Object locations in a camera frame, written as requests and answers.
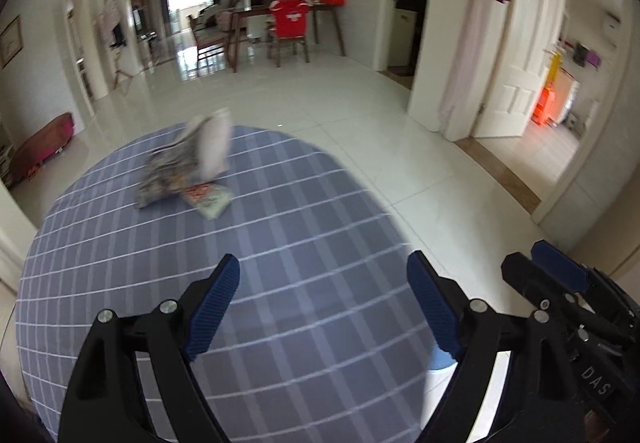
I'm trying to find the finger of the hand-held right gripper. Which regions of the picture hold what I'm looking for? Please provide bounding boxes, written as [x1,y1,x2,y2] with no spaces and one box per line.
[501,252,627,345]
[530,240,640,325]

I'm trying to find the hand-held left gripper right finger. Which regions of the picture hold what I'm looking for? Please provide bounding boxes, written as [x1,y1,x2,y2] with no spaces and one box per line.
[406,250,586,443]

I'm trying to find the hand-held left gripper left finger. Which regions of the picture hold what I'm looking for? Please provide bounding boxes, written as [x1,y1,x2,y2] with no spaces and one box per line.
[57,253,241,443]

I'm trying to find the light blue bin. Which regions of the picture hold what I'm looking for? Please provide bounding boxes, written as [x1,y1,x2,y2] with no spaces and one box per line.
[427,344,458,374]

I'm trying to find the red green snack packet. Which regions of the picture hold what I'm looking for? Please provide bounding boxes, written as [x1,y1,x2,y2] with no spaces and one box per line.
[181,182,235,220]

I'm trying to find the silver snack bag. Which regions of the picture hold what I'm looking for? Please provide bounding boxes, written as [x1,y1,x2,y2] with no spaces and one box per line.
[136,140,206,210]

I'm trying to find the white packet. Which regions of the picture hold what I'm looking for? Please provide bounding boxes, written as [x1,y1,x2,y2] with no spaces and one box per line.
[187,108,232,180]

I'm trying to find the blue checked tablecloth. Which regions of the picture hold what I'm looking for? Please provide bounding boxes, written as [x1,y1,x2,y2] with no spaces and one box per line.
[14,124,437,443]

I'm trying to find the orange plastic crate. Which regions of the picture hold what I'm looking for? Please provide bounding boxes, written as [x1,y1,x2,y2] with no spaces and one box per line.
[532,90,559,126]

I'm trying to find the yellow hanging item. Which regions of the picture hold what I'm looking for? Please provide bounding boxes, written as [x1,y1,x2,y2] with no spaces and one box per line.
[547,50,564,94]

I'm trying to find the purple hanging items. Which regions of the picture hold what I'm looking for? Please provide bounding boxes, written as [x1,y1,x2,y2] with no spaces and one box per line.
[572,43,602,70]

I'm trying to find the white panel door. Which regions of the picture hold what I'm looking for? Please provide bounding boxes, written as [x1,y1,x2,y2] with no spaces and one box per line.
[472,0,569,140]

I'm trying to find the red padded bench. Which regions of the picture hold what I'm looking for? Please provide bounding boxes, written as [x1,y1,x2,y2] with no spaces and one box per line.
[9,113,76,187]

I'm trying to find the white cabinet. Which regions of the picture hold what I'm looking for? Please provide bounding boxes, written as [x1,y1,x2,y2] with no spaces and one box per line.
[391,9,419,70]

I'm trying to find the wooden dining chair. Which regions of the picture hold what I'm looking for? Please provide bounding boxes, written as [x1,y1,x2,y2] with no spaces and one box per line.
[265,20,311,68]
[192,12,236,67]

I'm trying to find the wooden dining table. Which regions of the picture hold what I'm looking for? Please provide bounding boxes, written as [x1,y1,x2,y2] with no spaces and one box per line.
[227,3,347,74]

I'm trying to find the clothes drying rack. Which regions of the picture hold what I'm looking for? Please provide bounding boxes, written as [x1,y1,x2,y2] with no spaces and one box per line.
[97,0,134,92]

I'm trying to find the framed wall picture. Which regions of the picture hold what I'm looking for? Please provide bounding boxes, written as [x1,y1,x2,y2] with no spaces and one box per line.
[0,15,24,70]

